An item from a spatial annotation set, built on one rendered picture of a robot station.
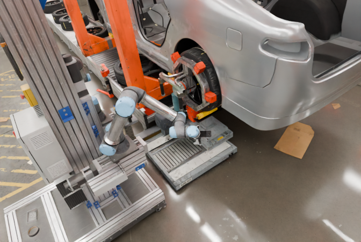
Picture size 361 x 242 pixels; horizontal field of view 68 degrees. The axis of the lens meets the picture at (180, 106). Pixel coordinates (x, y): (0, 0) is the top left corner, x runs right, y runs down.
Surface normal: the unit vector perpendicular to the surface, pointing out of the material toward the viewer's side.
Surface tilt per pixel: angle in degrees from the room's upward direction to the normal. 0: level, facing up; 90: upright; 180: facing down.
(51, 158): 90
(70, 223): 0
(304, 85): 90
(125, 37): 90
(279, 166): 0
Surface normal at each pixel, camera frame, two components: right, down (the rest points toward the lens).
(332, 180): -0.11, -0.80
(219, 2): -0.73, -0.04
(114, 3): 0.56, 0.44
